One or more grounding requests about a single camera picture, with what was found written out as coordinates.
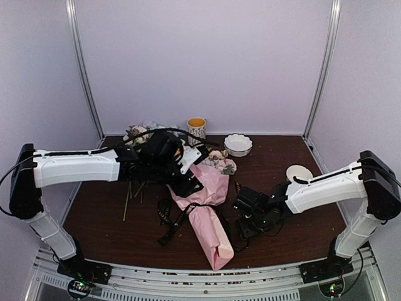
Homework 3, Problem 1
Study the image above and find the black ribbon strap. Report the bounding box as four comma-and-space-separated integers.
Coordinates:
156, 180, 248, 251

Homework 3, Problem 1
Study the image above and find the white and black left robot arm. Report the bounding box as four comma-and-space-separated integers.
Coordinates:
1, 129, 207, 278

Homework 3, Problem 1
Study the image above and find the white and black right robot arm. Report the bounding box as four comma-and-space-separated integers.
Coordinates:
232, 150, 400, 277

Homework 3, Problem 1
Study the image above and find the right aluminium frame post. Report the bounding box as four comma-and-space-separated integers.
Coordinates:
303, 0, 342, 140

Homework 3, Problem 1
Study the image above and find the floral mug with yellow inside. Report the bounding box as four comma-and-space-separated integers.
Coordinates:
187, 118, 206, 139

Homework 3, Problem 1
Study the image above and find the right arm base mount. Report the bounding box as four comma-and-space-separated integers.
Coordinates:
299, 260, 353, 283

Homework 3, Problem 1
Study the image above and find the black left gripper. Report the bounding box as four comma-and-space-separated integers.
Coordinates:
147, 157, 204, 198

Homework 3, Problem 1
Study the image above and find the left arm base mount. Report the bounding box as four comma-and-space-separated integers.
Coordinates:
57, 261, 112, 285

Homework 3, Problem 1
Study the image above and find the left aluminium frame post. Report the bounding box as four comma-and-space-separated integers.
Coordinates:
65, 0, 105, 139

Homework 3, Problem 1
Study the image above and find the pile of fake flowers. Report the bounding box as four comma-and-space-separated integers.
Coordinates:
123, 121, 165, 222

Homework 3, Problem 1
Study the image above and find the aluminium front rail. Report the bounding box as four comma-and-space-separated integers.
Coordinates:
31, 247, 383, 301

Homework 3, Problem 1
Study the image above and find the pink wrapping paper sheet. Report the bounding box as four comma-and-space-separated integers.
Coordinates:
171, 164, 234, 272

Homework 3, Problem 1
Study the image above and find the white scalloped bowl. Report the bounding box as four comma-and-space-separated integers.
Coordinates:
224, 134, 253, 157

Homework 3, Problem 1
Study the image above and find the aluminium frame post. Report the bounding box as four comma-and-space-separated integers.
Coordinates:
65, 0, 105, 139
303, 0, 342, 140

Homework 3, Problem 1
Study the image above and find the plain white bowl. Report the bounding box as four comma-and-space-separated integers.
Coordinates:
286, 165, 313, 182

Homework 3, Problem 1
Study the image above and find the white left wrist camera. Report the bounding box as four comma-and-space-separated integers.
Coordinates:
179, 146, 201, 174

